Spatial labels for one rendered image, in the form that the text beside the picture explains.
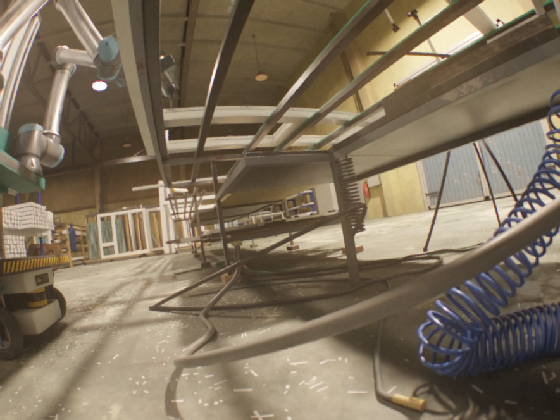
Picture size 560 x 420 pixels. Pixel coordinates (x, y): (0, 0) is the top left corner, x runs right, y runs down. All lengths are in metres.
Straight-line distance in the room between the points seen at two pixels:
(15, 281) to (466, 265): 1.13
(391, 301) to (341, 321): 0.05
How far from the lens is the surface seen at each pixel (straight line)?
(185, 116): 1.25
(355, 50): 10.03
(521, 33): 0.70
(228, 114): 1.28
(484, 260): 0.23
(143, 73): 0.83
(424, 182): 7.67
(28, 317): 1.07
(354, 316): 0.23
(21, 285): 1.05
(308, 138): 1.92
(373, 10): 0.78
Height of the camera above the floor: 0.30
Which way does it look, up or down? 4 degrees up
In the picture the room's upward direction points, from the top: 9 degrees counter-clockwise
